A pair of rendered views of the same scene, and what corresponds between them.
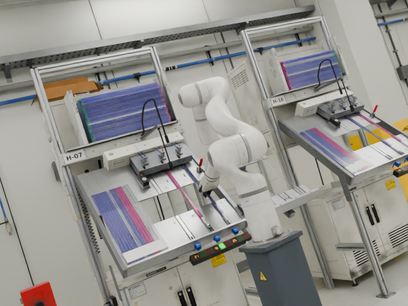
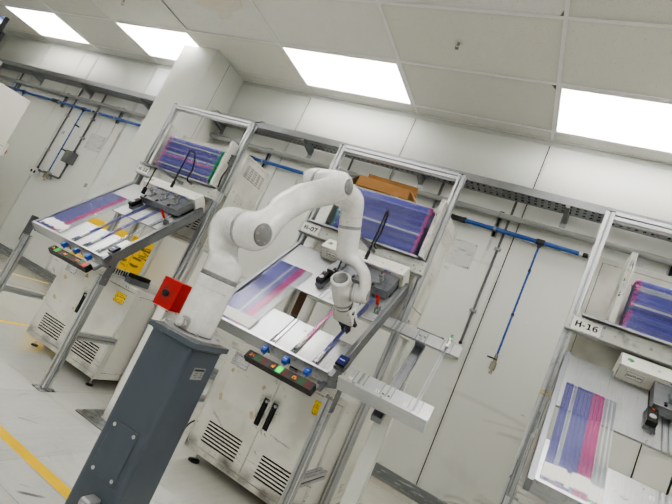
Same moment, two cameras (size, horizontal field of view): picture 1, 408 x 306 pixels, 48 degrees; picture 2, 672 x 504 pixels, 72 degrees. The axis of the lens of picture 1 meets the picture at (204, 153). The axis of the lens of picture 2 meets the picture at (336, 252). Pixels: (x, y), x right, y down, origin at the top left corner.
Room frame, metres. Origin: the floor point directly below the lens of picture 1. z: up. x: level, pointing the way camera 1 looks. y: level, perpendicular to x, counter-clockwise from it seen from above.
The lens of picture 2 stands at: (1.10, -1.48, 0.91)
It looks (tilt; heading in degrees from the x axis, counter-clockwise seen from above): 8 degrees up; 52
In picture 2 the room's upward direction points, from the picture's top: 24 degrees clockwise
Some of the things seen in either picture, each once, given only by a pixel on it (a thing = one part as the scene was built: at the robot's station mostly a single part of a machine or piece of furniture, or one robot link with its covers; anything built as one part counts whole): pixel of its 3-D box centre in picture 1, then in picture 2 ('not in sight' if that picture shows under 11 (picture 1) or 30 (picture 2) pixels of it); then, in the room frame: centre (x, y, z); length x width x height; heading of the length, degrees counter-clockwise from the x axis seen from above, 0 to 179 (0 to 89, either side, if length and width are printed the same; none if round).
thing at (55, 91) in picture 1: (84, 86); (398, 191); (2.95, 0.61, 1.82); 0.68 x 0.30 x 0.20; 116
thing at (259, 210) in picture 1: (261, 216); (204, 306); (1.76, -0.13, 0.79); 0.19 x 0.19 x 0.18
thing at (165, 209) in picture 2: not in sight; (123, 271); (2.02, 1.70, 0.66); 1.01 x 0.73 x 1.31; 26
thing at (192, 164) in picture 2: not in sight; (164, 240); (2.20, 1.80, 0.95); 1.35 x 0.82 x 1.90; 26
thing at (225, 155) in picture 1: (235, 166); (229, 243); (1.75, -0.10, 1.00); 0.19 x 0.12 x 0.24; 100
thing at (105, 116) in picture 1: (124, 112); (382, 220); (2.73, 0.38, 1.52); 0.51 x 0.13 x 0.27; 116
